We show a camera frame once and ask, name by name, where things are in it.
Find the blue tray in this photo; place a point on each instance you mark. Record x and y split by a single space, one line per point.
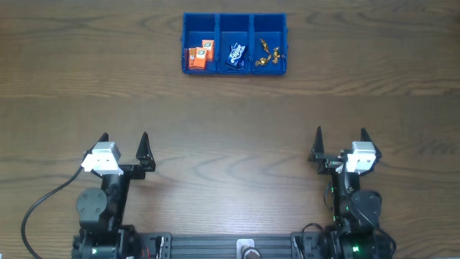
233 25

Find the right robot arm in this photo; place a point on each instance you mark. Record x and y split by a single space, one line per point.
345 194

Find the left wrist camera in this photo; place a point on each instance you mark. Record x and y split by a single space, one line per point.
104 158

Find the orange candy box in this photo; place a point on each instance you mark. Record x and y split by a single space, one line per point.
208 48
200 58
191 60

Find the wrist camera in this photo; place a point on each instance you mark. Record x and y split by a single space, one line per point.
104 158
361 156

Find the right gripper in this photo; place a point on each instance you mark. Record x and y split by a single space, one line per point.
332 164

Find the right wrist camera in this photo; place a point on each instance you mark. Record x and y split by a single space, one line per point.
361 156

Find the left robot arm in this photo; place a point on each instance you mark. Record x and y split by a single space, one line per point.
115 201

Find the mounting rail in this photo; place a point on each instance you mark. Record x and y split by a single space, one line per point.
205 246

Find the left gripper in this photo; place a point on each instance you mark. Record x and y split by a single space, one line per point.
133 172

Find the blue candy pack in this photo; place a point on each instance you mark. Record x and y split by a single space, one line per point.
236 54

